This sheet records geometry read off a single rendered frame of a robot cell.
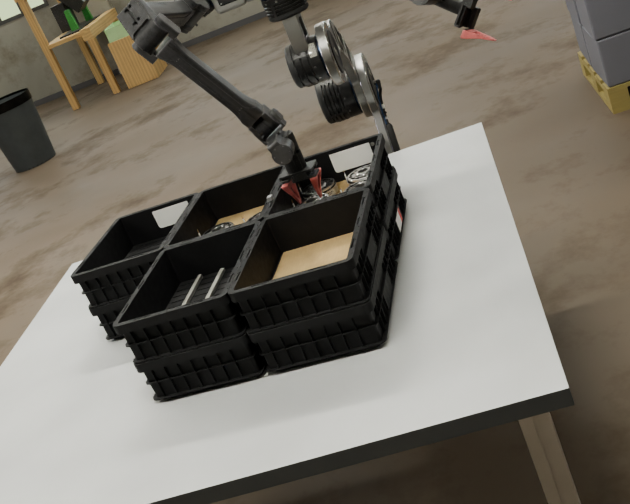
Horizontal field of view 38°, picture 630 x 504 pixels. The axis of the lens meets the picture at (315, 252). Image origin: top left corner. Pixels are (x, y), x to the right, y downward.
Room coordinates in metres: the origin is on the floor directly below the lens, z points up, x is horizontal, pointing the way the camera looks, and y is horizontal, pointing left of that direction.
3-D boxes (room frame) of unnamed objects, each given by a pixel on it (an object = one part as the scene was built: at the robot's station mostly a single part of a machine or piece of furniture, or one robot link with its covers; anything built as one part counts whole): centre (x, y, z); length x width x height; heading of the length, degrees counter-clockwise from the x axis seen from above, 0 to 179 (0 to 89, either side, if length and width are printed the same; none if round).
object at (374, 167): (2.36, -0.11, 0.92); 0.40 x 0.30 x 0.02; 162
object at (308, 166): (2.38, -0.05, 0.99); 0.10 x 0.07 x 0.07; 68
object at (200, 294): (2.08, 0.30, 0.87); 0.40 x 0.30 x 0.11; 162
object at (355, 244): (1.98, 0.01, 0.92); 0.40 x 0.30 x 0.02; 162
